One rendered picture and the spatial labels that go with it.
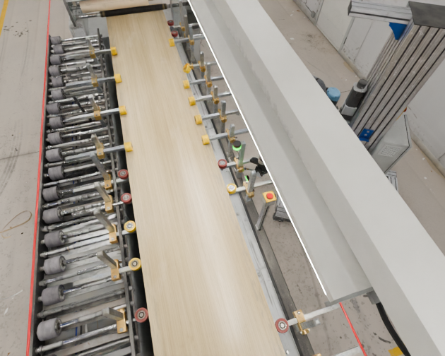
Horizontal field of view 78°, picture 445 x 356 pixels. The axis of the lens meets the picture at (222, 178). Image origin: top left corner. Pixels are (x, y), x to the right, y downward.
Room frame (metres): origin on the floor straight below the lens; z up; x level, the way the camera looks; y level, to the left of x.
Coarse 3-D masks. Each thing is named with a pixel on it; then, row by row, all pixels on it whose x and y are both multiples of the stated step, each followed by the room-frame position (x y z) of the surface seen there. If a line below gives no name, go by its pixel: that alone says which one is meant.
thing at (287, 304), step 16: (208, 112) 2.15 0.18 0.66; (224, 144) 1.69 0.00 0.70; (240, 176) 1.32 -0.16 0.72; (240, 192) 1.16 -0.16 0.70; (256, 240) 0.76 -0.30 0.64; (272, 256) 0.62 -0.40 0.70; (272, 272) 0.50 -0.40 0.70; (288, 304) 0.29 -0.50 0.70; (304, 336) 0.10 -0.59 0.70; (304, 352) 0.01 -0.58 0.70
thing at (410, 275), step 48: (240, 0) 0.66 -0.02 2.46; (240, 48) 0.55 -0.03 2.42; (288, 48) 0.49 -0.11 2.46; (288, 96) 0.35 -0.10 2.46; (336, 144) 0.26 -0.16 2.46; (336, 192) 0.18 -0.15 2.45; (384, 192) 0.18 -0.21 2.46; (384, 240) 0.11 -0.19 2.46; (432, 240) 0.12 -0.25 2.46; (384, 288) 0.07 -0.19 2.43; (432, 288) 0.06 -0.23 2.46; (432, 336) 0.02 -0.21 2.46
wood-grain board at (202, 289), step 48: (144, 48) 2.88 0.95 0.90; (144, 96) 2.09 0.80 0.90; (192, 96) 2.12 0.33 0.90; (144, 144) 1.49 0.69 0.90; (192, 144) 1.51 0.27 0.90; (144, 192) 1.01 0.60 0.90; (192, 192) 1.03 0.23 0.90; (144, 240) 0.63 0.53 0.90; (192, 240) 0.65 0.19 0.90; (240, 240) 0.66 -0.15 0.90; (192, 288) 0.33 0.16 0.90; (240, 288) 0.34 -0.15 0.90; (192, 336) 0.06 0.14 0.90; (240, 336) 0.07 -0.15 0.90
